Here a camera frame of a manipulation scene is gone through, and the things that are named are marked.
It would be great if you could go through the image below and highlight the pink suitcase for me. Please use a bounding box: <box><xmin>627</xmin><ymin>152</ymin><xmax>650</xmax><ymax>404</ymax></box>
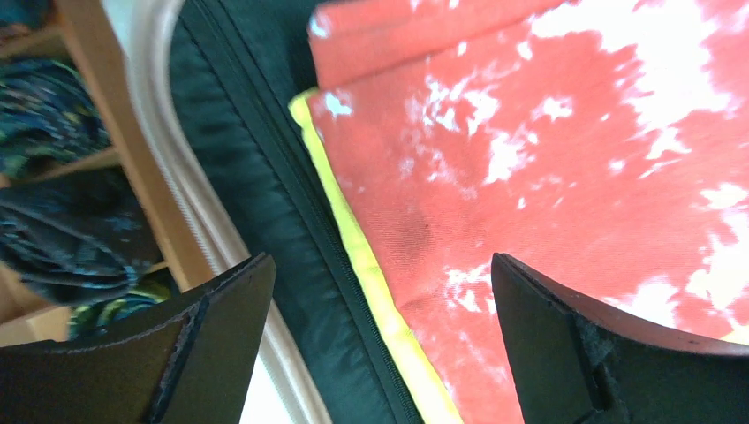
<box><xmin>103</xmin><ymin>1</ymin><xmax>422</xmax><ymax>423</ymax></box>

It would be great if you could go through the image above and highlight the rolled dark brown tie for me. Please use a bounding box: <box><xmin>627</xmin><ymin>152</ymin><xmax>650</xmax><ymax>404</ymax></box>
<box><xmin>1</xmin><ymin>167</ymin><xmax>163</xmax><ymax>306</ymax></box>

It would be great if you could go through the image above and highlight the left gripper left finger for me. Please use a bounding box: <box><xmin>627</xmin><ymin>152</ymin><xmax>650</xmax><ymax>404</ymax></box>
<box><xmin>1</xmin><ymin>254</ymin><xmax>276</xmax><ymax>423</ymax></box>

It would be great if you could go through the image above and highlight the rolled yellow green tie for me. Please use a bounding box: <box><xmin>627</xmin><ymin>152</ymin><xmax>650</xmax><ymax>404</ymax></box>
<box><xmin>68</xmin><ymin>269</ymin><xmax>180</xmax><ymax>339</ymax></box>

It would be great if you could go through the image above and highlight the yellow cloth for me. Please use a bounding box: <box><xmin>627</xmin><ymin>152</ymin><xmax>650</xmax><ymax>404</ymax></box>
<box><xmin>287</xmin><ymin>87</ymin><xmax>749</xmax><ymax>424</ymax></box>

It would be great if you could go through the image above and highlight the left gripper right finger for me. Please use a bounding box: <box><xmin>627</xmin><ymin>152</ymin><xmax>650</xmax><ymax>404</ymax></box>
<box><xmin>491</xmin><ymin>254</ymin><xmax>748</xmax><ymax>424</ymax></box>

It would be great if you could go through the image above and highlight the red white cloth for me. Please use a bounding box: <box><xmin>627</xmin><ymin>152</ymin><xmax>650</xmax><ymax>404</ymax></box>
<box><xmin>290</xmin><ymin>1</ymin><xmax>748</xmax><ymax>423</ymax></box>

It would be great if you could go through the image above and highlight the rolled green patterned tie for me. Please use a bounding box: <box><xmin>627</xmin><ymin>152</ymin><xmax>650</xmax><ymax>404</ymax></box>
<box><xmin>1</xmin><ymin>57</ymin><xmax>110</xmax><ymax>179</ymax></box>

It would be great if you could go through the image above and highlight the wooden compartment tray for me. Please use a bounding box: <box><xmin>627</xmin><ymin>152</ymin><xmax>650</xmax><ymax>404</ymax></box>
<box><xmin>1</xmin><ymin>1</ymin><xmax>213</xmax><ymax>347</ymax></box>

